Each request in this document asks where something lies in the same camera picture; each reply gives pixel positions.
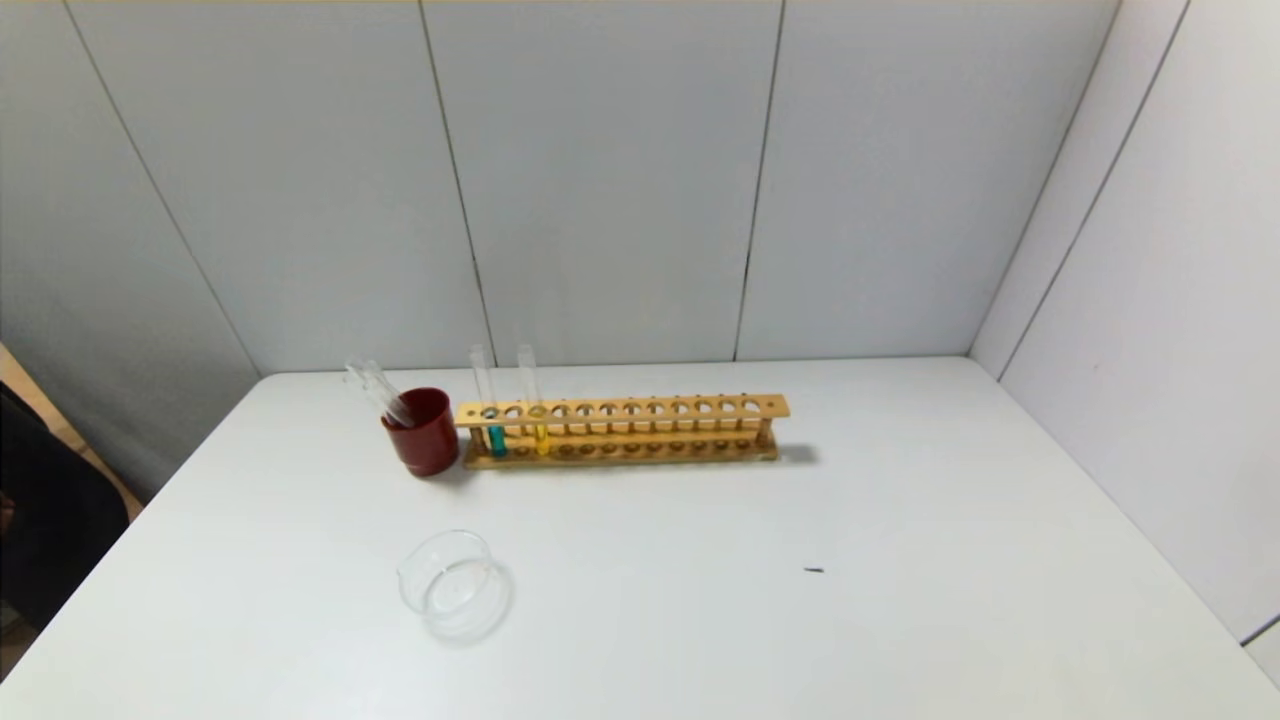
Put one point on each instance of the yellow pigment glass test tube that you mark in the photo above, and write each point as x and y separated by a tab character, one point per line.
541	438

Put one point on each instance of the blue pigment glass test tube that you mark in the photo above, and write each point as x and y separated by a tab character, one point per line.
497	440

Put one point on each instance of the wooden test tube rack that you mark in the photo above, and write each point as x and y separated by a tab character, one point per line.
620	410

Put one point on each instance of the empty clear glass test tube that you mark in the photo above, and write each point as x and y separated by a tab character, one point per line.
372	392
390	395

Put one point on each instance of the red plastic cup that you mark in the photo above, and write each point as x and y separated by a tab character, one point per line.
425	445

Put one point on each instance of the clear glass dish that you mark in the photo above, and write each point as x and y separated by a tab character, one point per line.
455	590

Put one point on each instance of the person's black trousered leg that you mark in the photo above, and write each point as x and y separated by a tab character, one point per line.
50	500

